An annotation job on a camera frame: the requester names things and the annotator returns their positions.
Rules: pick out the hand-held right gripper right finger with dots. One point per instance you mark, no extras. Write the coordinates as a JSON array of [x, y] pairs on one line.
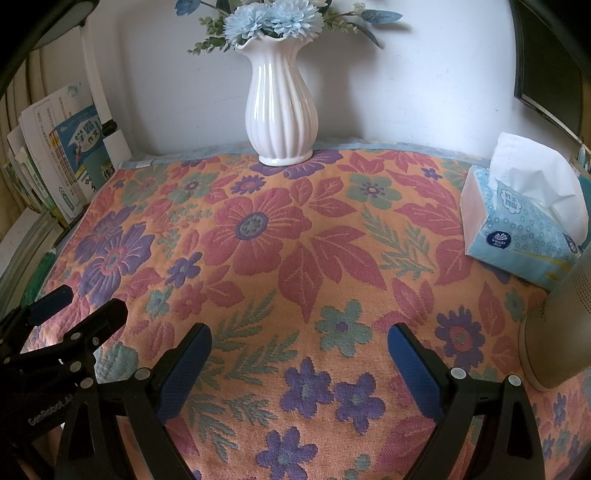
[[411, 364]]

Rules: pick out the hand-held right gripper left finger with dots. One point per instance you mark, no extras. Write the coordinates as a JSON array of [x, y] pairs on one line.
[[184, 369]]

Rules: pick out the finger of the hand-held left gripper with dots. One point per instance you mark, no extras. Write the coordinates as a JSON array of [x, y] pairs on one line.
[[92, 327], [48, 307]]

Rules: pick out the dark green object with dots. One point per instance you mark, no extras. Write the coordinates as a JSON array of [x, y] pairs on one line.
[[41, 277]]

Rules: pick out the floral tablecloth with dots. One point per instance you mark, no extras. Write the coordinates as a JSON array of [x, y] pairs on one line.
[[295, 277]]

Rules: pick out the gold and white tower appliance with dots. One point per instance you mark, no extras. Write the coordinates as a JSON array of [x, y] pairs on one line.
[[558, 332]]

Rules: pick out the row of books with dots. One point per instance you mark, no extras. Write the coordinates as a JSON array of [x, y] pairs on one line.
[[69, 152]]

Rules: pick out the blue tissue box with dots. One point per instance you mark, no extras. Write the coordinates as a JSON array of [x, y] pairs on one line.
[[508, 230]]

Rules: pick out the white ribbed panel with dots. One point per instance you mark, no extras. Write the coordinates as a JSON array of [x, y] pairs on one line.
[[27, 83]]

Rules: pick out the white desk lamp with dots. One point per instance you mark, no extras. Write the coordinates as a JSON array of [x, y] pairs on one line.
[[96, 83]]

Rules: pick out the white ribbed vase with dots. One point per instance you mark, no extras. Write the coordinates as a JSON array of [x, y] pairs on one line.
[[281, 115]]

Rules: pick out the black flat screen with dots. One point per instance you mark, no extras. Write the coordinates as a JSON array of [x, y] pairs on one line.
[[545, 55]]

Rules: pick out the blue and white artificial flowers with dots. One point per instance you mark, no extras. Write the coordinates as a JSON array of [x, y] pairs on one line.
[[258, 18]]

